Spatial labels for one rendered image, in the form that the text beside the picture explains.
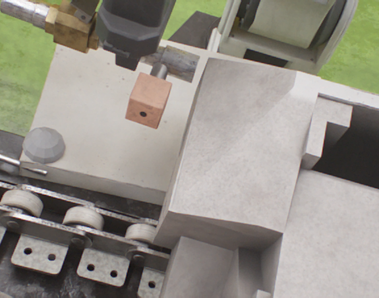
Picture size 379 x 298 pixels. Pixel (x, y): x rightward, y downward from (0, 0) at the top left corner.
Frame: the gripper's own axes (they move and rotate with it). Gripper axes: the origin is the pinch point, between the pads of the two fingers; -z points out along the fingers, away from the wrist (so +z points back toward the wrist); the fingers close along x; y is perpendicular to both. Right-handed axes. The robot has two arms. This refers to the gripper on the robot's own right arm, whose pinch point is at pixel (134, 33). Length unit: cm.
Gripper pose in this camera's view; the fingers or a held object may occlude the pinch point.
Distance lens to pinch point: 69.1
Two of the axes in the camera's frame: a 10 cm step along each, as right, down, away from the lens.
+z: 2.0, -5.7, -7.9
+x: -2.5, 7.5, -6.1
